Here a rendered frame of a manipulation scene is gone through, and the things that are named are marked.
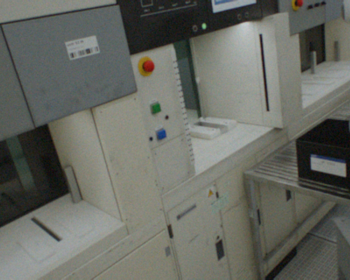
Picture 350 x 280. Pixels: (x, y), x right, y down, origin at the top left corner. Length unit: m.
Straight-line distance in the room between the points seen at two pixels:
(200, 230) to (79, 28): 0.95
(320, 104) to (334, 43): 1.00
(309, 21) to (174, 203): 1.20
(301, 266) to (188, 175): 1.10
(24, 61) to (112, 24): 0.30
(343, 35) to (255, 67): 1.47
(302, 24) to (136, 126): 1.12
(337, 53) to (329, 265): 1.67
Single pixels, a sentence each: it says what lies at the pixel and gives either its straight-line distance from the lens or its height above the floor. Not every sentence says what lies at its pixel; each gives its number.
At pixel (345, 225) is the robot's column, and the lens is 1.33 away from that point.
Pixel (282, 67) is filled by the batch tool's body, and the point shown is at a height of 1.16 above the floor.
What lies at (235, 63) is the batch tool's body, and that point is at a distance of 1.90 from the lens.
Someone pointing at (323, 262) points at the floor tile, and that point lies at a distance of 2.35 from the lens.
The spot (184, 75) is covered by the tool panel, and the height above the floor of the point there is 1.10.
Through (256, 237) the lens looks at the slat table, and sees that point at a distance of 1.85.
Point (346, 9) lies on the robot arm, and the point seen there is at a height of 1.42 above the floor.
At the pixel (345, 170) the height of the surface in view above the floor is 0.84.
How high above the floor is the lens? 1.53
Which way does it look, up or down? 20 degrees down
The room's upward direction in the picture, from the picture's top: 11 degrees counter-clockwise
